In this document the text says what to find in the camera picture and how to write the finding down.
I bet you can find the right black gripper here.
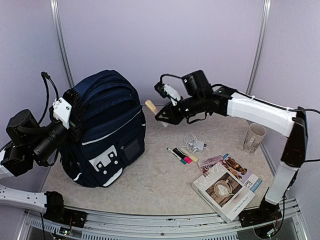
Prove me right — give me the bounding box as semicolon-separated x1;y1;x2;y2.
155;93;205;125

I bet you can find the pale cream highlighter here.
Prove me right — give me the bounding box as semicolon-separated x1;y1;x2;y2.
144;99;169;128

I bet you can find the navy blue backpack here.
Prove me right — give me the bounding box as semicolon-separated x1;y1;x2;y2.
59;70;146;188

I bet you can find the white charger with cable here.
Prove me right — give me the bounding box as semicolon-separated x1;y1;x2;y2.
181;132;207;153

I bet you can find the pink black highlighter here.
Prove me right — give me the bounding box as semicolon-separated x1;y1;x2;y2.
173;148;193;164

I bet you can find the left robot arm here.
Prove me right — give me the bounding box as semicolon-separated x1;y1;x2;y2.
0;109;87;228

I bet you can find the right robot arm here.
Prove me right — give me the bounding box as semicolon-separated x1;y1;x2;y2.
154;70;308;227

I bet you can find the white teal pen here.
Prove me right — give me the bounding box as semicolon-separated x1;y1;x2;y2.
167;147;187;165

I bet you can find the yellow highlighter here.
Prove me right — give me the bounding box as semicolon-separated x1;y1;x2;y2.
179;148;199;163

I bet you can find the pink magazine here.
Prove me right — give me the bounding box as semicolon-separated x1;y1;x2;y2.
197;155;224;174

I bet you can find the white coffee cover book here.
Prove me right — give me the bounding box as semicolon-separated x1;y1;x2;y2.
191;163;255;224

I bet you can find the beige ceramic mug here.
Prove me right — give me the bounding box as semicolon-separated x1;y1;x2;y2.
242;123;267;154

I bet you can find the dog cover booklet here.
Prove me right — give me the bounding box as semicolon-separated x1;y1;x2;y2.
221;154;263;193

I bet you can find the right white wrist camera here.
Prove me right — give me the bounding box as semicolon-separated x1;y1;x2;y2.
154;82;182;106

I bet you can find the front aluminium rail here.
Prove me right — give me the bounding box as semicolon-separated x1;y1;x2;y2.
16;198;310;240

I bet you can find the left aluminium frame post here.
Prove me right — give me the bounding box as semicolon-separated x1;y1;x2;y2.
50;0;75;88

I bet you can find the aluminium frame post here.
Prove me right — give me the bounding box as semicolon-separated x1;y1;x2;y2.
246;0;272;95
50;0;75;88

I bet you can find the right aluminium frame post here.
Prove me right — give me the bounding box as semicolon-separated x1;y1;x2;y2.
246;0;272;95

